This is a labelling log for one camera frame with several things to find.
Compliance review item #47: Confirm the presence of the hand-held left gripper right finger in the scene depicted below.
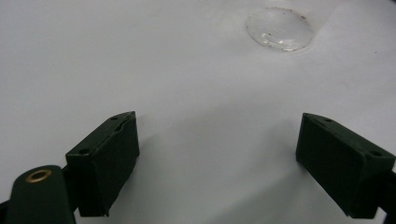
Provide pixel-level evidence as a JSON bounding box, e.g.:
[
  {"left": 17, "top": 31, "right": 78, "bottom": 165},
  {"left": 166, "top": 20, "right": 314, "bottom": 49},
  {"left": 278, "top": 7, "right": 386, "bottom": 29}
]
[{"left": 295, "top": 112, "right": 396, "bottom": 219}]

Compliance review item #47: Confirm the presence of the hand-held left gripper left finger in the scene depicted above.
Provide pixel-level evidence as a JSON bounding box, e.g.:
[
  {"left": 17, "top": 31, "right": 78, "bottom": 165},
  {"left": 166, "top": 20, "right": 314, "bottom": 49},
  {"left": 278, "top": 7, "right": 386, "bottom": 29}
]
[{"left": 64, "top": 110, "right": 141, "bottom": 217}]

